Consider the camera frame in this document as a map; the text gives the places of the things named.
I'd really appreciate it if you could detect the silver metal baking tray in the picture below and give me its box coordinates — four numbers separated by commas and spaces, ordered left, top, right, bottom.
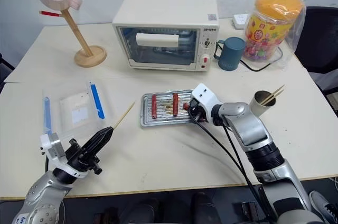
139, 89, 198, 128

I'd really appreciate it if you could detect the long black robot cable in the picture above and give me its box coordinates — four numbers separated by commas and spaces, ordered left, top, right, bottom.
187, 110, 278, 224

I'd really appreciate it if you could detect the clear container with blue clips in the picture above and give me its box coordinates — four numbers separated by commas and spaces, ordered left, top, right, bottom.
42, 80, 116, 140

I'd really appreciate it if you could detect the short black robot cable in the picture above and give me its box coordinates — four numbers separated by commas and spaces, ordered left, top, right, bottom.
221, 125, 265, 209

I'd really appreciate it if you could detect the clear plastic bag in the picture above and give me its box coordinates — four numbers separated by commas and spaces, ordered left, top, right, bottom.
239, 0, 317, 70

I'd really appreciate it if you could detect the black power cord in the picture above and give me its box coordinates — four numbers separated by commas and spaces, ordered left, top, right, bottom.
239, 45, 284, 72

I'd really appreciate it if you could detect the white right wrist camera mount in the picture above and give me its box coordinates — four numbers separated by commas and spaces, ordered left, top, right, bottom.
190, 83, 222, 124

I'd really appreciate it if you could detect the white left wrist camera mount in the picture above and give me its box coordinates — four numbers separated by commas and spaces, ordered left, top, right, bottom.
39, 132, 89, 180

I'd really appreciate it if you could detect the grey sneaker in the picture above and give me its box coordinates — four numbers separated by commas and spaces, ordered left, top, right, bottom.
308, 190, 338, 224

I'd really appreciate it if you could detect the white toaster oven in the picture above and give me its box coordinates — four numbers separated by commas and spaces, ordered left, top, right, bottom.
111, 0, 220, 72

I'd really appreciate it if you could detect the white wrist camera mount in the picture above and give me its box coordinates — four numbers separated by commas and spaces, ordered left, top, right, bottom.
190, 83, 222, 124
39, 132, 89, 180

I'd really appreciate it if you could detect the teal mug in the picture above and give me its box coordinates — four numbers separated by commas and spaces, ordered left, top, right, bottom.
213, 36, 246, 71

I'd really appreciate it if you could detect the candy jar with orange lid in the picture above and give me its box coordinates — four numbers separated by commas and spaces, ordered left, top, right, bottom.
242, 0, 303, 62

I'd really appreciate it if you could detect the wooden skewer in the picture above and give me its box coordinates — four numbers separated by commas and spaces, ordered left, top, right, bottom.
260, 85, 285, 104
112, 101, 136, 130
263, 89, 285, 106

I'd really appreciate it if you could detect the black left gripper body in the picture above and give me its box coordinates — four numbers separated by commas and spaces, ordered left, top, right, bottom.
65, 138, 103, 175

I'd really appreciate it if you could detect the beige skewer cup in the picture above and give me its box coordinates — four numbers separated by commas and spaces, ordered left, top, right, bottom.
249, 90, 277, 117

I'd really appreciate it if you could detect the wooden cup stand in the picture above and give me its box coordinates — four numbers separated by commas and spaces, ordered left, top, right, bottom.
39, 0, 108, 68

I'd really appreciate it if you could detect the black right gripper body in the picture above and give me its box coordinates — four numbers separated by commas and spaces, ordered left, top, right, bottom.
187, 98, 209, 123

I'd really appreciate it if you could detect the black chair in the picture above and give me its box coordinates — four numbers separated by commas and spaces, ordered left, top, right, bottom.
294, 6, 338, 118

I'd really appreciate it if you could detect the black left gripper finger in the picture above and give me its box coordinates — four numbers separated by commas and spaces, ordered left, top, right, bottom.
80, 126, 114, 151
89, 128, 114, 156

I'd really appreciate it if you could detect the white power socket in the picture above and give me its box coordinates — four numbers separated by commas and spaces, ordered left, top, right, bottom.
232, 14, 250, 30

